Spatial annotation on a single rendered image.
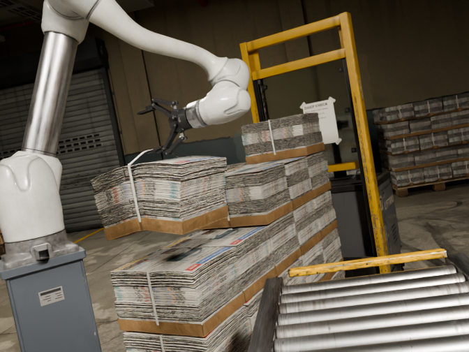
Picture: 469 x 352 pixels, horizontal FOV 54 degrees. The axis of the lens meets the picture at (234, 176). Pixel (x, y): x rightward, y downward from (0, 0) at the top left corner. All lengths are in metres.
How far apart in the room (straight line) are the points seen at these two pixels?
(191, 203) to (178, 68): 7.44
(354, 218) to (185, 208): 1.89
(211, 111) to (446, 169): 5.89
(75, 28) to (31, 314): 0.84
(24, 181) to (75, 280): 0.29
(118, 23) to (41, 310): 0.81
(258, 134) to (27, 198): 1.59
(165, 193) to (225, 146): 7.16
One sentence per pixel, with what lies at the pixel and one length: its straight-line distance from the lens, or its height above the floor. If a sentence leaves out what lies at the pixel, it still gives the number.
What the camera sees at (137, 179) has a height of 1.14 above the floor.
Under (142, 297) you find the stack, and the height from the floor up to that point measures 0.73.
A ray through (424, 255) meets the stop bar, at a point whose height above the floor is 0.81.
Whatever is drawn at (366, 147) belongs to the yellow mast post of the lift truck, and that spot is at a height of 1.03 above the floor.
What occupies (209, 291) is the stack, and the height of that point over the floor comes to 0.73.
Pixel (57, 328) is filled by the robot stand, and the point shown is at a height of 0.82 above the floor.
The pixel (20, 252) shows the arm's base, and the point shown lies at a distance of 1.32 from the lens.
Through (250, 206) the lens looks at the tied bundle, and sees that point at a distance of 2.02.
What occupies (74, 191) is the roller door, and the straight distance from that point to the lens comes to 9.62.
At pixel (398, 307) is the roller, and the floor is 0.79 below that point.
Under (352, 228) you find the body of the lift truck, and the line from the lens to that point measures 3.24.
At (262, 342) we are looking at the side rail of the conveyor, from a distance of 1.01.
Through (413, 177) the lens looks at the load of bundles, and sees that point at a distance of 7.04.
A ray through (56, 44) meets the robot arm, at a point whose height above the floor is 1.60.
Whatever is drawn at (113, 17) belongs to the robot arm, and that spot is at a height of 1.62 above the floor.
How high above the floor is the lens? 1.21
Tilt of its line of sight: 4 degrees down
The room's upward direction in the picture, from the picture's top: 10 degrees counter-clockwise
